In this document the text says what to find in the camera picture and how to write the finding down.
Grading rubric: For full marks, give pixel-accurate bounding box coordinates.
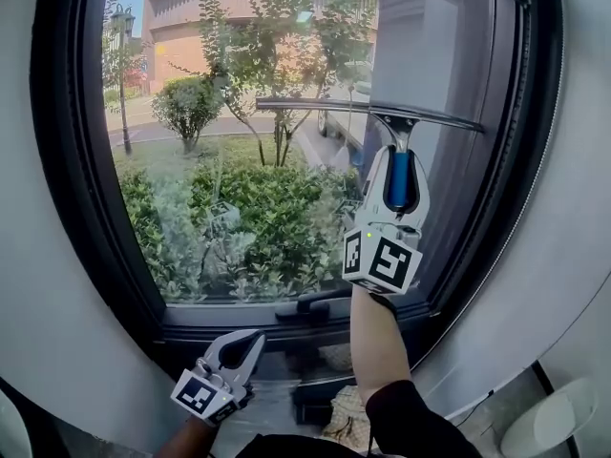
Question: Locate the person's black clothing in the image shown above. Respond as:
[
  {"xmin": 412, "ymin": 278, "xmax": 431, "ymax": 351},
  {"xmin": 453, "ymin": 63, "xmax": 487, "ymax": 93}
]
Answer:
[{"xmin": 247, "ymin": 379, "xmax": 483, "ymax": 458}]

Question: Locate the beige checkered cloth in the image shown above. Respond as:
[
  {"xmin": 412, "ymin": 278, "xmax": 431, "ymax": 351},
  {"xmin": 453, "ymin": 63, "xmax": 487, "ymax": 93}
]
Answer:
[{"xmin": 322, "ymin": 384, "xmax": 371, "ymax": 443}]

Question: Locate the white rounded toilet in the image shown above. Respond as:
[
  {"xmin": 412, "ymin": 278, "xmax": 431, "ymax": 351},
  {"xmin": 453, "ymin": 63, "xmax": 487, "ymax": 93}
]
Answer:
[{"xmin": 499, "ymin": 377, "xmax": 598, "ymax": 458}]

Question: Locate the small window pane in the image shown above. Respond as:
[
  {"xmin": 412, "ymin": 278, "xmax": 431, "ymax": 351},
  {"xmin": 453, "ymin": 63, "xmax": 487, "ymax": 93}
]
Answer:
[{"xmin": 264, "ymin": 339, "xmax": 364, "ymax": 385}]

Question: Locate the black wrist strap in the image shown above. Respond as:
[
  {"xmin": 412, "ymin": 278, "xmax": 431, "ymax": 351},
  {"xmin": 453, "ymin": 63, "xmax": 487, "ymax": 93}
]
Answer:
[{"xmin": 367, "ymin": 291, "xmax": 400, "ymax": 314}]

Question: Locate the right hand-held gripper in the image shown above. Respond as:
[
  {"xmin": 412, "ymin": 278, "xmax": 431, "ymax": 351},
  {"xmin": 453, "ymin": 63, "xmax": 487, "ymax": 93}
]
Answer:
[{"xmin": 342, "ymin": 146, "xmax": 431, "ymax": 296}]

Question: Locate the black window handle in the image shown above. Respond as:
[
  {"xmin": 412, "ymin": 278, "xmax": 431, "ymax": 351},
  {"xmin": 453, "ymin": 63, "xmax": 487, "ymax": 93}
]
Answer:
[{"xmin": 275, "ymin": 296, "xmax": 354, "ymax": 319}]

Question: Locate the black flat box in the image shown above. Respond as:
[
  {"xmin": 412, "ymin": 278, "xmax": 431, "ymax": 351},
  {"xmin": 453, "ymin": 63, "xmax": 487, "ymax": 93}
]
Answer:
[{"xmin": 291, "ymin": 380, "xmax": 357, "ymax": 427}]

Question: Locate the person's right forearm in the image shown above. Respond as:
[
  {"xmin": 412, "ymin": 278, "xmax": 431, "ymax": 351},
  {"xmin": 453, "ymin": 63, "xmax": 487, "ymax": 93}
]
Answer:
[{"xmin": 350, "ymin": 283, "xmax": 414, "ymax": 403}]

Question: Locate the large window glass pane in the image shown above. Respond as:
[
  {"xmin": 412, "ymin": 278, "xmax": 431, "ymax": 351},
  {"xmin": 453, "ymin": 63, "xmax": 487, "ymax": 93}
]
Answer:
[{"xmin": 102, "ymin": 0, "xmax": 519, "ymax": 304}]

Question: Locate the black street lamp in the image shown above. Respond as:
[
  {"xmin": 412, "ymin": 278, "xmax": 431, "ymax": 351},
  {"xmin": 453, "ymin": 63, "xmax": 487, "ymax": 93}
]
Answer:
[{"xmin": 109, "ymin": 3, "xmax": 138, "ymax": 156}]

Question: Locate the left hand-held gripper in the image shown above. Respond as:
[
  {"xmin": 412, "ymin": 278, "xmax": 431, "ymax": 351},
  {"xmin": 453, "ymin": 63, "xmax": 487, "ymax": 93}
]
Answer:
[{"xmin": 170, "ymin": 330, "xmax": 266, "ymax": 427}]

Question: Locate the clear plastic sheet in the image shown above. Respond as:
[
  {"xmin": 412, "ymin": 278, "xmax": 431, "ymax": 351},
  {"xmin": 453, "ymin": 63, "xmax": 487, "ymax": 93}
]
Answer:
[{"xmin": 247, "ymin": 379, "xmax": 300, "ymax": 428}]

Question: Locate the brick building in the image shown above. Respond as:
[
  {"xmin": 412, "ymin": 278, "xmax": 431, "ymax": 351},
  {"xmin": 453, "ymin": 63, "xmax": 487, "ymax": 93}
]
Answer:
[{"xmin": 142, "ymin": 0, "xmax": 383, "ymax": 94}]

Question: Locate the black power cable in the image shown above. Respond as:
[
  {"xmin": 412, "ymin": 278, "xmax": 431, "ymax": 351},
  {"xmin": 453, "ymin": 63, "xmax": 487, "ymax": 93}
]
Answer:
[{"xmin": 442, "ymin": 389, "xmax": 495, "ymax": 429}]

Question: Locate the blue handled metal squeegee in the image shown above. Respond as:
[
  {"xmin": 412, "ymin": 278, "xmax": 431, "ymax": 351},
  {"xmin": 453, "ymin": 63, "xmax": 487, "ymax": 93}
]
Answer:
[{"xmin": 255, "ymin": 96, "xmax": 486, "ymax": 212}]

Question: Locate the green hedge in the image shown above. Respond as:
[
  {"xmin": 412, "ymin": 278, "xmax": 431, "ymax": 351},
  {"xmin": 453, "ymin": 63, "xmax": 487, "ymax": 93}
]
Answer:
[{"xmin": 116, "ymin": 159, "xmax": 364, "ymax": 304}]

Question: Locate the thin leafy tree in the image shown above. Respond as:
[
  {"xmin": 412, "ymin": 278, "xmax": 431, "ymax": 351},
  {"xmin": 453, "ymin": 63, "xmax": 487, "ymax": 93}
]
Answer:
[
  {"xmin": 266, "ymin": 0, "xmax": 381, "ymax": 169},
  {"xmin": 169, "ymin": 0, "xmax": 292, "ymax": 167}
]

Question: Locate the round green shrub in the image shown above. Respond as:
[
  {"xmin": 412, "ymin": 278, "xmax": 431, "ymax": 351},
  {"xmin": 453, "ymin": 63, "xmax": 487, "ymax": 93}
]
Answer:
[{"xmin": 151, "ymin": 76, "xmax": 225, "ymax": 155}]

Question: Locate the person's left forearm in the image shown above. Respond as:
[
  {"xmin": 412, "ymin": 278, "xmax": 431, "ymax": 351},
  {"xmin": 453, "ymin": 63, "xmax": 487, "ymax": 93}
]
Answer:
[{"xmin": 152, "ymin": 415, "xmax": 216, "ymax": 458}]

